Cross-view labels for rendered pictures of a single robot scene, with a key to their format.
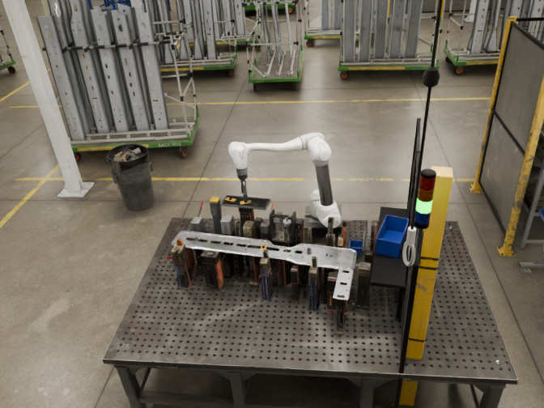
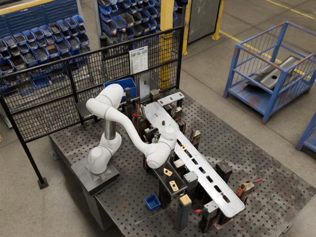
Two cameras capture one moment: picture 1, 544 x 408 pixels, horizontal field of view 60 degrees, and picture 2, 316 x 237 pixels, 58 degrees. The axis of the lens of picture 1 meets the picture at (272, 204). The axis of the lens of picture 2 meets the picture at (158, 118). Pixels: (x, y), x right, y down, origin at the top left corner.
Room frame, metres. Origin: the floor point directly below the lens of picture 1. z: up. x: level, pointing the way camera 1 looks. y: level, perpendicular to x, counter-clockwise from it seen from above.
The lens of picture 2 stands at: (4.10, 0.96, 2.97)
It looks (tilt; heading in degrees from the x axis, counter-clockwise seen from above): 45 degrees down; 221
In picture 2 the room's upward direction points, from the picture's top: 1 degrees clockwise
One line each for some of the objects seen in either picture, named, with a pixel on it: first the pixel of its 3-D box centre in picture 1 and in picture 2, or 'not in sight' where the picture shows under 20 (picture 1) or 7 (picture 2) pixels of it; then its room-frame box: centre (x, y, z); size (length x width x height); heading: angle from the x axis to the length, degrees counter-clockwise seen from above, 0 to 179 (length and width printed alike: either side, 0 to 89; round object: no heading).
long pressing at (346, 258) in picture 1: (261, 248); (185, 149); (2.73, 0.11, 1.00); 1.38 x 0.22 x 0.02; 73
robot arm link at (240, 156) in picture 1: (240, 156); (168, 138); (3.13, 0.21, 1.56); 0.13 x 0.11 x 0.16; 16
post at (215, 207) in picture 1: (218, 223); (182, 215); (3.20, 0.45, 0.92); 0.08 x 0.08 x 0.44; 73
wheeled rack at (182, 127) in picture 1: (125, 92); not in sight; (6.76, 2.03, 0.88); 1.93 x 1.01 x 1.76; 88
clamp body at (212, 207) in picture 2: (199, 238); (207, 217); (3.06, 0.60, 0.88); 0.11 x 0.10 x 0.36; 163
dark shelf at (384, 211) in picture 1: (391, 243); (119, 96); (2.66, -0.83, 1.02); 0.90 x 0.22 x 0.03; 163
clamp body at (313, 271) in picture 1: (313, 287); (176, 121); (2.41, -0.24, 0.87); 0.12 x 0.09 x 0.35; 163
